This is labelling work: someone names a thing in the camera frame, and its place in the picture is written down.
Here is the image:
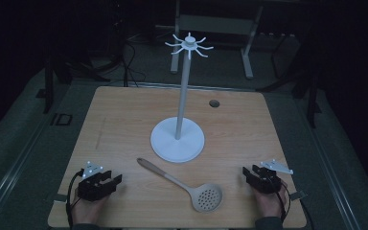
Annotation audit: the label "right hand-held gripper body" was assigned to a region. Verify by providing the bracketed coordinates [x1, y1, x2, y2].
[251, 158, 294, 196]

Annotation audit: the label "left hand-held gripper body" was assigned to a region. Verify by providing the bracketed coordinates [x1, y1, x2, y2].
[77, 161, 111, 202]

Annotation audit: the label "beige slotted spoon wooden handle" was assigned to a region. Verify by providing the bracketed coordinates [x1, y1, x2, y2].
[136, 157, 223, 214]

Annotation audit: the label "white hook rack stand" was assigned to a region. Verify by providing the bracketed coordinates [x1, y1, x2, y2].
[149, 32, 215, 164]

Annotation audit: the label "person's right hand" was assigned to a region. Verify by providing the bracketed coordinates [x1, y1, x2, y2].
[254, 181, 288, 220]

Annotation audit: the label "person's left hand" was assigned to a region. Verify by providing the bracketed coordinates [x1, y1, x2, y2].
[71, 194, 110, 226]

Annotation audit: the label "black floor socket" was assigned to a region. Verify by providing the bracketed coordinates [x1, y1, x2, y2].
[50, 112, 74, 127]

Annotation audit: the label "black metal stand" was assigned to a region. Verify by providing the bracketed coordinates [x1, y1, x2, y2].
[258, 61, 323, 129]
[35, 56, 111, 115]

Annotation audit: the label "dark cabinet box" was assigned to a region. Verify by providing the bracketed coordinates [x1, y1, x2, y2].
[270, 34, 302, 79]

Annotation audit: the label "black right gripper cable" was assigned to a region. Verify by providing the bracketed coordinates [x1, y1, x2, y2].
[269, 177, 292, 224]

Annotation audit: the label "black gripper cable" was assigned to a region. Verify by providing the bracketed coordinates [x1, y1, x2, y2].
[65, 170, 84, 230]
[269, 177, 292, 224]

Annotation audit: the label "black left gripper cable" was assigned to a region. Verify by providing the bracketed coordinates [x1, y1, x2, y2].
[65, 170, 84, 230]

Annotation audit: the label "black floor cables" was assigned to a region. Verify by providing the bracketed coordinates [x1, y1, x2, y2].
[120, 39, 148, 88]

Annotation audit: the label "grey metal desk frame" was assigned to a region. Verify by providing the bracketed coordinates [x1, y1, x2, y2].
[170, 0, 265, 81]

